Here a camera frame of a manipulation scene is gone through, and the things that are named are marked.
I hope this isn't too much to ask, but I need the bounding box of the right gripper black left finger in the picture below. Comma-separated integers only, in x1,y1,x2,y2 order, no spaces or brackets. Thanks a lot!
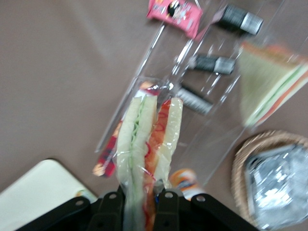
16,186,128,231

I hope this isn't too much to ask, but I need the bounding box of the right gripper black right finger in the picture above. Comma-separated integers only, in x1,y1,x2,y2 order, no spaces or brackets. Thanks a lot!
154,189,258,231

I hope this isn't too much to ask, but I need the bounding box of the triangular sandwich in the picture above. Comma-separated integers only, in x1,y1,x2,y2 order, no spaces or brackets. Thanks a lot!
237,40,308,128
115,95,185,231

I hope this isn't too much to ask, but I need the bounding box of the beige plastic tray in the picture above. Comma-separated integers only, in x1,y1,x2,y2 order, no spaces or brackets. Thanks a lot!
0,158,98,231

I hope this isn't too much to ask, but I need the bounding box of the orange lid snack cup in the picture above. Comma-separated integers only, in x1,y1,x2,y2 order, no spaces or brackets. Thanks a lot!
169,168,205,202

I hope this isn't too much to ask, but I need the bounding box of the red plaid cookie box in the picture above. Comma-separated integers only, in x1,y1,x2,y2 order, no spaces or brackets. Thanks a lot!
92,80,174,179

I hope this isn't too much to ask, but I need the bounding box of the oval tan wicker basket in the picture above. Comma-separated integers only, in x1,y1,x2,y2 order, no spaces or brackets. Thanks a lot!
231,129,308,231

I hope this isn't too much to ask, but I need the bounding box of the clear acrylic stepped shelf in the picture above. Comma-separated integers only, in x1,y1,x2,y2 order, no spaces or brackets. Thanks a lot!
95,0,308,191

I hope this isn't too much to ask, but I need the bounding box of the silver foil container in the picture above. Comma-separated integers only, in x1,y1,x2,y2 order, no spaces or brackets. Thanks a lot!
244,144,308,231

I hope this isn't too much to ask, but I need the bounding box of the small black box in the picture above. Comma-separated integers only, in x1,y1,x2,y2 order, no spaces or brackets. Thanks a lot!
177,87,214,116
187,54,236,75
218,4,264,36

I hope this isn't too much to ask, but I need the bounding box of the pink snack packet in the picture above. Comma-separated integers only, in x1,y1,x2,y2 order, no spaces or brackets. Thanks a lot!
146,0,204,39

